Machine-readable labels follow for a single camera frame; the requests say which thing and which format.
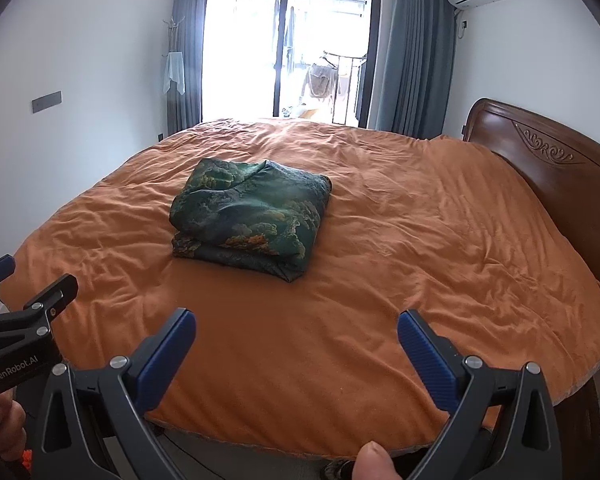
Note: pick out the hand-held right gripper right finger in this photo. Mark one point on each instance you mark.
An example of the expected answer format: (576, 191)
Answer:
(425, 360)

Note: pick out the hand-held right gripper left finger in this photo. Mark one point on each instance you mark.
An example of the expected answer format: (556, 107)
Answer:
(165, 360)

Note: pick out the green landscape print jacket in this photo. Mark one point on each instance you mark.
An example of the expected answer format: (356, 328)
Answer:
(250, 220)

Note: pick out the grey hanging clothes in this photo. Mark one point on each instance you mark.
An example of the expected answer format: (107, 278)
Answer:
(288, 40)

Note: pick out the person's left hand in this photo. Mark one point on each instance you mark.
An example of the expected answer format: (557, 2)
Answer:
(2, 422)

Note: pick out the person's right hand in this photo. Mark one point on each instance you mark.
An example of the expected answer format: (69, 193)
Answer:
(375, 462)

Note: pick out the orange bed cover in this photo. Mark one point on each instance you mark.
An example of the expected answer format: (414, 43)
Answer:
(380, 285)

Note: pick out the person's orange garment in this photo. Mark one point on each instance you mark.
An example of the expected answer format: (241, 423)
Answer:
(26, 460)

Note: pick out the dark shoe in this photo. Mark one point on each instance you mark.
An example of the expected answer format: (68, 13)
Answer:
(336, 471)

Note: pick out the carved wooden headboard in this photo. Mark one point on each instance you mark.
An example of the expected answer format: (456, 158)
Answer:
(555, 185)

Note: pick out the white hanging towel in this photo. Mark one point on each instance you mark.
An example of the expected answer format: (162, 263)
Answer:
(174, 72)

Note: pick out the grey blue curtain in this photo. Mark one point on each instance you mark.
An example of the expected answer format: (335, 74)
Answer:
(187, 60)
(415, 60)

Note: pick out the balcony drying rack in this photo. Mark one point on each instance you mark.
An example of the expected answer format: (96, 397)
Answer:
(352, 85)

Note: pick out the metal coat rack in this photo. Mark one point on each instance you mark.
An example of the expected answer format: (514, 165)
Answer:
(172, 25)

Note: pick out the beige hanging garment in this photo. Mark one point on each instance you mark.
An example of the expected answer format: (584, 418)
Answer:
(321, 80)

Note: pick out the black framed sliding glass door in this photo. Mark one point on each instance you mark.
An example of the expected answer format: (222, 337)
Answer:
(280, 35)

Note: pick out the grey wall panel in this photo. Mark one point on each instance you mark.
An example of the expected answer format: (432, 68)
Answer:
(46, 101)

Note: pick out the white wall socket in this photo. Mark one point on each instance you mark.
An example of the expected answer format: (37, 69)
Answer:
(463, 27)

